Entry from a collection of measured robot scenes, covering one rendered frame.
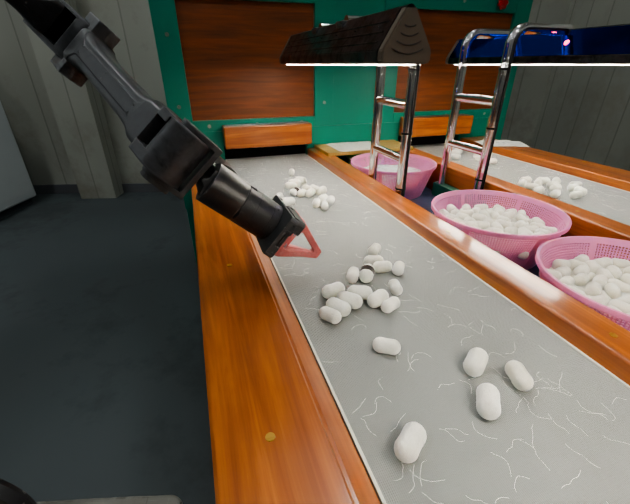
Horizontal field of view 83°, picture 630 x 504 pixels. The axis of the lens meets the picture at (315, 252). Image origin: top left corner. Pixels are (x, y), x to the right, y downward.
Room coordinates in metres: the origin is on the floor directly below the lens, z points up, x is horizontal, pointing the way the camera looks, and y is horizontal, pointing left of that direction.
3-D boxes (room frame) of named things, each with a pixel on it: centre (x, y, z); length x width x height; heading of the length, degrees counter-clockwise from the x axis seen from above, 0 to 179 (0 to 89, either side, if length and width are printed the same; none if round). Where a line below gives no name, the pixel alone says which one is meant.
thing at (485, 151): (1.02, -0.49, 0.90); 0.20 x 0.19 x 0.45; 18
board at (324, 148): (1.33, -0.18, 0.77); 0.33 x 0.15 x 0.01; 108
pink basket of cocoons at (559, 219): (0.70, -0.38, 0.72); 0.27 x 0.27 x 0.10
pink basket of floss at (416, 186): (1.12, -0.25, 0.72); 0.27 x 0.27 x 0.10
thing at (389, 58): (0.87, -0.03, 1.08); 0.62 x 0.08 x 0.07; 18
